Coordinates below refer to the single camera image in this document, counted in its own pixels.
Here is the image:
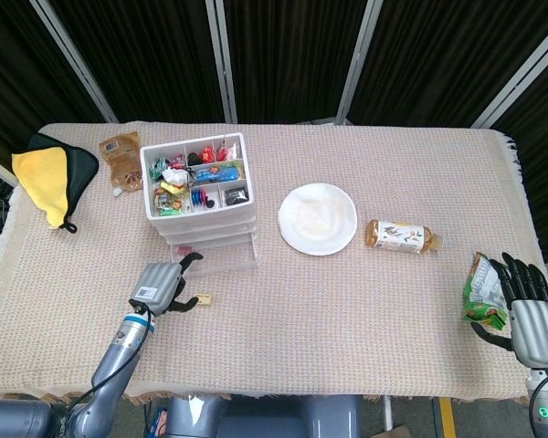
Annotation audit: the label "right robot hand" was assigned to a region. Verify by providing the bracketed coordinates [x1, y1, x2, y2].
[469, 252, 548, 370]

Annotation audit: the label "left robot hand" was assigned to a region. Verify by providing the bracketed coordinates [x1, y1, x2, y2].
[128, 252, 206, 319]

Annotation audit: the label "clear lowest drawer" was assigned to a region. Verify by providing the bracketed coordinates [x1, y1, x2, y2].
[169, 235, 260, 277]

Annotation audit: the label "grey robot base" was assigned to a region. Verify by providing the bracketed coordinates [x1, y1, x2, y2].
[163, 394, 364, 438]

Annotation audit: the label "clear middle drawer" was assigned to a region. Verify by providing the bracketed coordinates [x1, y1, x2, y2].
[158, 223, 258, 242]

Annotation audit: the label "clear uppermost drawer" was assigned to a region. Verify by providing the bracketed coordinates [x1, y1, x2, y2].
[152, 210, 257, 232]

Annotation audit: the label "green snack bag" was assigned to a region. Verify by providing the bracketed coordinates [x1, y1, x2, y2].
[463, 251, 511, 330]

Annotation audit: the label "colourful candy wrappers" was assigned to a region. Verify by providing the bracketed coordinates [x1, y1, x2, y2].
[153, 191, 186, 215]

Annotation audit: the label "green small packet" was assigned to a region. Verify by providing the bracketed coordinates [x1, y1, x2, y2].
[148, 154, 170, 182]

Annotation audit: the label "blue packet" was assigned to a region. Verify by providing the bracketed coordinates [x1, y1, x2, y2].
[195, 166, 238, 183]

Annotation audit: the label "brown spout pouch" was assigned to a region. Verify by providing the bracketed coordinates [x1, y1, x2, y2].
[99, 131, 143, 198]

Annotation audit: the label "beige woven tablecloth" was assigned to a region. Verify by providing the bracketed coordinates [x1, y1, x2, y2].
[0, 120, 548, 405]

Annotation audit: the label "yellow and black cloth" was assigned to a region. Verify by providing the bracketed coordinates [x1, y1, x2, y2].
[11, 132, 100, 235]

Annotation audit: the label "tea bottle with label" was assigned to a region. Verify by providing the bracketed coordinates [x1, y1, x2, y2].
[364, 219, 444, 255]

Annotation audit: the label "white paper plate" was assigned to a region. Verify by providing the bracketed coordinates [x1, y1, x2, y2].
[278, 182, 359, 256]

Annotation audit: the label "metal table leg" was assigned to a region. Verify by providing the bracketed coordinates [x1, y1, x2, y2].
[381, 395, 394, 433]

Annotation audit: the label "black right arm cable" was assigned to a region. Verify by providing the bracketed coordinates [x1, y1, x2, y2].
[524, 370, 548, 438]

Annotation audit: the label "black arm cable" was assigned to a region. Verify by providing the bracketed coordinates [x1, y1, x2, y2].
[66, 305, 155, 412]
[524, 370, 548, 438]

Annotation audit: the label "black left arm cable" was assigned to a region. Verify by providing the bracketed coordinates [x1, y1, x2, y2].
[66, 305, 155, 412]

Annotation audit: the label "white drawer organizer with items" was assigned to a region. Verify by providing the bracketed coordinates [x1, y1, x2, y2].
[139, 132, 260, 243]

